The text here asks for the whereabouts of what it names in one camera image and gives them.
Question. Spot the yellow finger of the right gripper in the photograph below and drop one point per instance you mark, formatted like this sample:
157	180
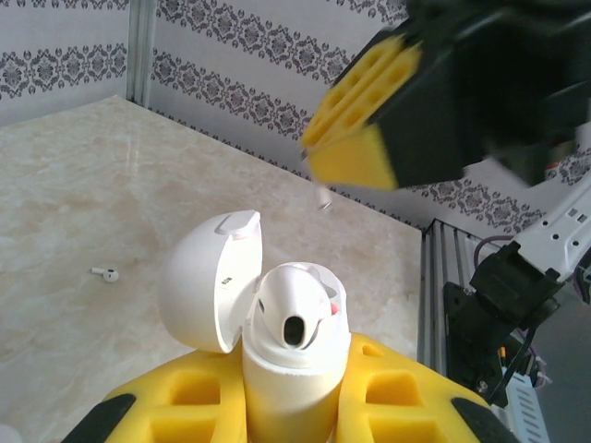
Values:
344	90
351	159

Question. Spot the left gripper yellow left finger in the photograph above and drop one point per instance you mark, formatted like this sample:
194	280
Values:
152	406

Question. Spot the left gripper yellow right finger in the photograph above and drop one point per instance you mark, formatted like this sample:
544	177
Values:
425	406

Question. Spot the white earbud charging case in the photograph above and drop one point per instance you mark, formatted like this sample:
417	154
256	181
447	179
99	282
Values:
198	286

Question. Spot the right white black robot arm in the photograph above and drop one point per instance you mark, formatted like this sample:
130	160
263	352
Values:
554	226

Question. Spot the aluminium table side rail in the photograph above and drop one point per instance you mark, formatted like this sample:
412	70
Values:
443	249

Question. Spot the aluminium frame post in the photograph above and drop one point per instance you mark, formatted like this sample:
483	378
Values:
139	46

